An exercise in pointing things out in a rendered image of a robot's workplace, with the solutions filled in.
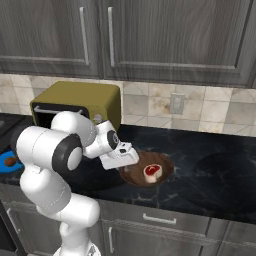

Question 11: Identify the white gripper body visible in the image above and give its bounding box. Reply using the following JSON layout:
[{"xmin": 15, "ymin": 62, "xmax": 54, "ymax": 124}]
[{"xmin": 99, "ymin": 147, "xmax": 140, "ymax": 171}]

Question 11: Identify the red and white steak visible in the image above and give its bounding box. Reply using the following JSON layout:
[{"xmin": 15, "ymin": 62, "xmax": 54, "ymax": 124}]
[{"xmin": 143, "ymin": 163, "xmax": 164, "ymax": 184}]

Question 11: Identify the brown bowl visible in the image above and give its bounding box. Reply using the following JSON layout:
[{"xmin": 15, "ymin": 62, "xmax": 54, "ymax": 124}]
[{"xmin": 118, "ymin": 149, "xmax": 175, "ymax": 189}]

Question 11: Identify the olive green microwave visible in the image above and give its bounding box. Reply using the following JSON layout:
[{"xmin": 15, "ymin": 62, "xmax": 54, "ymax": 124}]
[{"xmin": 29, "ymin": 80, "xmax": 123, "ymax": 134}]

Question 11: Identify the brown pear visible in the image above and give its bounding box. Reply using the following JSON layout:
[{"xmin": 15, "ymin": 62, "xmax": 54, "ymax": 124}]
[{"xmin": 3, "ymin": 156, "xmax": 18, "ymax": 168}]

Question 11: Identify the blue small plate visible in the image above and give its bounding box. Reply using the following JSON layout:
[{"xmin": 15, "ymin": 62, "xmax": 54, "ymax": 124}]
[{"xmin": 0, "ymin": 149, "xmax": 25, "ymax": 175}]

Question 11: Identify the grey wooden cupboard door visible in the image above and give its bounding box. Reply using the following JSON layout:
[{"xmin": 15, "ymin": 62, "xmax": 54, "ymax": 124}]
[
  {"xmin": 0, "ymin": 0, "xmax": 102, "ymax": 80},
  {"xmin": 100, "ymin": 0, "xmax": 256, "ymax": 89}
]

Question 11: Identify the grey drawer front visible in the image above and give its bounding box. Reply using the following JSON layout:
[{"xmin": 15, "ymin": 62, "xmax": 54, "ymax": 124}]
[
  {"xmin": 98, "ymin": 199, "xmax": 212, "ymax": 236},
  {"xmin": 217, "ymin": 219, "xmax": 256, "ymax": 256}
]

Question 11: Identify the black hob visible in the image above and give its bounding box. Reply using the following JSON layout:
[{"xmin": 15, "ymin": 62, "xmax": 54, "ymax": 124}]
[{"xmin": 0, "ymin": 112, "xmax": 35, "ymax": 140}]

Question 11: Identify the silver drawer handle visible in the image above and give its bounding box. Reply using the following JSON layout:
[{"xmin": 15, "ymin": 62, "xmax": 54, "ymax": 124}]
[{"xmin": 142, "ymin": 213, "xmax": 178, "ymax": 226}]

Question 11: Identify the silver base cupboard handle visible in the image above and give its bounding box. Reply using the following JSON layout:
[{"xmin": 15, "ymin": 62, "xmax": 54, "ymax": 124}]
[
  {"xmin": 107, "ymin": 226, "xmax": 115, "ymax": 255},
  {"xmin": 6, "ymin": 208, "xmax": 22, "ymax": 235}
]

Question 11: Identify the grey wall socket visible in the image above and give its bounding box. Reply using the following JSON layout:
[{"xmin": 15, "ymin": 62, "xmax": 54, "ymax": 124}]
[{"xmin": 169, "ymin": 92, "xmax": 186, "ymax": 116}]

